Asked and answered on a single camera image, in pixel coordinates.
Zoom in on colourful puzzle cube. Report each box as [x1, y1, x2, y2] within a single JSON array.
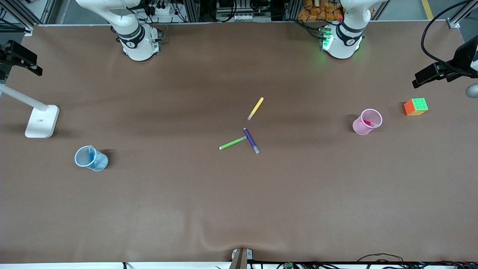
[[404, 98, 429, 116]]

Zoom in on green marker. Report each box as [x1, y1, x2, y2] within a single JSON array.
[[219, 136, 248, 151]]

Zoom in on orange snack bags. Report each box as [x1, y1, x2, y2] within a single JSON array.
[[298, 0, 343, 22]]

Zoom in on yellow marker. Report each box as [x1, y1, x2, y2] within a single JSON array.
[[247, 97, 264, 121]]

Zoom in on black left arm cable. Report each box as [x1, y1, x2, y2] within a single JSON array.
[[420, 0, 478, 68]]

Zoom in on white power strip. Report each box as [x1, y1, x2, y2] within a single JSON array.
[[148, 4, 176, 16]]

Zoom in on long white socket strip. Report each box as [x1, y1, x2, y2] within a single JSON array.
[[216, 13, 270, 22]]

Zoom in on black cable bundle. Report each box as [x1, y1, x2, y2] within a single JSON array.
[[254, 253, 478, 269]]

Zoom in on light blue cup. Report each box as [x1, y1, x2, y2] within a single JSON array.
[[74, 146, 109, 172]]

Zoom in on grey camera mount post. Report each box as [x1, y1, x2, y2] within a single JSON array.
[[229, 247, 254, 269]]

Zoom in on purple marker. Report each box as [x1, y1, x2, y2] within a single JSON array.
[[243, 128, 260, 154]]

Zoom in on pink cup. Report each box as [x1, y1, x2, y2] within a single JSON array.
[[352, 108, 383, 135]]

